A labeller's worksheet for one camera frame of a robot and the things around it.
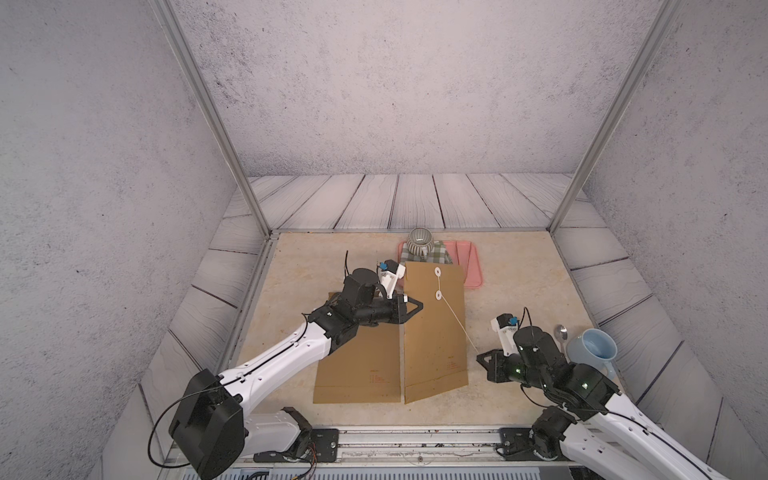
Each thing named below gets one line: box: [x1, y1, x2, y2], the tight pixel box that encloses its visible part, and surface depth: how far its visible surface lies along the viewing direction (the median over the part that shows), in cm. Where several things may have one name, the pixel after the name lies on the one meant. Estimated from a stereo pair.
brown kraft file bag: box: [313, 323, 401, 404], surface depth 85 cm
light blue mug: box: [566, 328, 618, 380], surface depth 84 cm
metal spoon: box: [554, 324, 570, 363], surface depth 93 cm
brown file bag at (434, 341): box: [403, 262, 469, 404], surface depth 78 cm
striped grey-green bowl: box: [407, 227, 434, 256], surface depth 110 cm
